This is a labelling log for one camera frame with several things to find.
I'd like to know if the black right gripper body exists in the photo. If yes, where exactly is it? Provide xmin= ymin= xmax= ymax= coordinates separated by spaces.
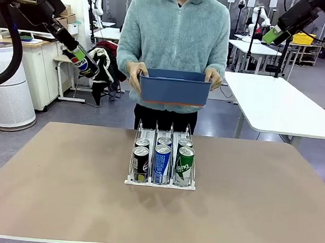
xmin=277 ymin=0 xmax=321 ymax=36

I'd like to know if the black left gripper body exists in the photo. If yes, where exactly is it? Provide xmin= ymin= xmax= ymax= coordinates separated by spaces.
xmin=34 ymin=0 xmax=68 ymax=26

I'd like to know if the black Pepsi can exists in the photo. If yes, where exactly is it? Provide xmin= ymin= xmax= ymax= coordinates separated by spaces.
xmin=60 ymin=47 xmax=102 ymax=80
xmin=134 ymin=137 xmax=151 ymax=151
xmin=130 ymin=146 xmax=151 ymax=183

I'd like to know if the blue plastic bin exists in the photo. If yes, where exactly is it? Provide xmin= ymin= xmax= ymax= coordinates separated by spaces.
xmin=137 ymin=67 xmax=214 ymax=108

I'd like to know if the person's right forearm teal sleeve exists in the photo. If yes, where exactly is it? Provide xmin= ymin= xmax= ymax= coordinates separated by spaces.
xmin=115 ymin=33 xmax=147 ymax=78

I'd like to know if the person's left forearm teal sleeve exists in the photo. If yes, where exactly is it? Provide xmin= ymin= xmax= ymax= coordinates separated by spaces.
xmin=204 ymin=40 xmax=230 ymax=76

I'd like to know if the white clear can dispenser rack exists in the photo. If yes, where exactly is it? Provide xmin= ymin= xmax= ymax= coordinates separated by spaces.
xmin=124 ymin=118 xmax=202 ymax=192

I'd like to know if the person's left hand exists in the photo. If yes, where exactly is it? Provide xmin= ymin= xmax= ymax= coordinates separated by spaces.
xmin=203 ymin=67 xmax=224 ymax=92

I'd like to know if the person's right hand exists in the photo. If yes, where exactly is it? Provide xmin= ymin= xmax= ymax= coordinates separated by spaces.
xmin=124 ymin=60 xmax=151 ymax=94

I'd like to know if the small white storage box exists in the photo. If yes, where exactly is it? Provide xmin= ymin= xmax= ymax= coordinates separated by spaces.
xmin=67 ymin=21 xmax=80 ymax=36

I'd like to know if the brown cardboard box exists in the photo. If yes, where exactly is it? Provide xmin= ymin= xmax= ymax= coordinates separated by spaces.
xmin=59 ymin=4 xmax=74 ymax=18
xmin=53 ymin=16 xmax=69 ymax=30

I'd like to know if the small white rolling table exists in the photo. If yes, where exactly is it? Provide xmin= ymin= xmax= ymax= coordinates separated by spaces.
xmin=50 ymin=55 xmax=89 ymax=104

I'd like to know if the white background table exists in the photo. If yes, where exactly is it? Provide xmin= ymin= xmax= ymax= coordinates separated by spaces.
xmin=226 ymin=38 xmax=284 ymax=77
xmin=91 ymin=25 xmax=122 ymax=49

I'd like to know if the black keyboard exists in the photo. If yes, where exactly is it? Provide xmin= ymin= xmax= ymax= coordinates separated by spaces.
xmin=33 ymin=32 xmax=60 ymax=42

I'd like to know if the black tripod stand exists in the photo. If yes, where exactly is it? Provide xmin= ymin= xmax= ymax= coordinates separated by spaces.
xmin=273 ymin=37 xmax=296 ymax=79

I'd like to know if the yellow plastic basket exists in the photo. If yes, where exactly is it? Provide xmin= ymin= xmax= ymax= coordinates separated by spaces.
xmin=291 ymin=31 xmax=318 ymax=46

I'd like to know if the black pole stand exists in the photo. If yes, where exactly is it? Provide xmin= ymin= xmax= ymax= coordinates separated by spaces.
xmin=244 ymin=6 xmax=264 ymax=76

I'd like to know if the black computer monitor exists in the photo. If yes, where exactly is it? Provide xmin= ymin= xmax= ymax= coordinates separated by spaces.
xmin=0 ymin=0 xmax=59 ymax=36

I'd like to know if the wooden shelf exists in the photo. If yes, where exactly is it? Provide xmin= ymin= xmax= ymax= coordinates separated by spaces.
xmin=289 ymin=41 xmax=323 ymax=67

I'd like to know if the green bowl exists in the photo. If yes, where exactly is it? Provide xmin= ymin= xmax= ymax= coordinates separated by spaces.
xmin=16 ymin=33 xmax=34 ymax=44

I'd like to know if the white desk cabinet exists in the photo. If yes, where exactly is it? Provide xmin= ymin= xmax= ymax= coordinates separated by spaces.
xmin=13 ymin=30 xmax=81 ymax=114

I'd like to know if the red jacket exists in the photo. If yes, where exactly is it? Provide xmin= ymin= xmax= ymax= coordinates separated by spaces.
xmin=96 ymin=39 xmax=121 ymax=54

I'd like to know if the grey metal chair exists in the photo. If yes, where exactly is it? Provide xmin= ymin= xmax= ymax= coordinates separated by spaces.
xmin=73 ymin=74 xmax=125 ymax=109

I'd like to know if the white side table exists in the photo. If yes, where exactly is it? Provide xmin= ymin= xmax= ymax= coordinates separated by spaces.
xmin=218 ymin=71 xmax=325 ymax=149

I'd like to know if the white cylindrical air purifier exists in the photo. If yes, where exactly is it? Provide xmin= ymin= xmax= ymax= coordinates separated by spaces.
xmin=0 ymin=43 xmax=42 ymax=134

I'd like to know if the person in teal fleece jacket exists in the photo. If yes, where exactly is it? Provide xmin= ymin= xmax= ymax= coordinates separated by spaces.
xmin=110 ymin=0 xmax=232 ymax=137

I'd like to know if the green Tsingtao beer can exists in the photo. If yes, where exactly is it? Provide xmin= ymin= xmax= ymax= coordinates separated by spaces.
xmin=174 ymin=146 xmax=196 ymax=188
xmin=177 ymin=138 xmax=194 ymax=152

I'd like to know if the blue Pocari Sweat can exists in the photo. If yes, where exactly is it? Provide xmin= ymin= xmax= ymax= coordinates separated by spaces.
xmin=152 ymin=144 xmax=173 ymax=185
xmin=157 ymin=136 xmax=173 ymax=149

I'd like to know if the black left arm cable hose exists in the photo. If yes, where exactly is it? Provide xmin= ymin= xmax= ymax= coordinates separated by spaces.
xmin=0 ymin=0 xmax=29 ymax=91

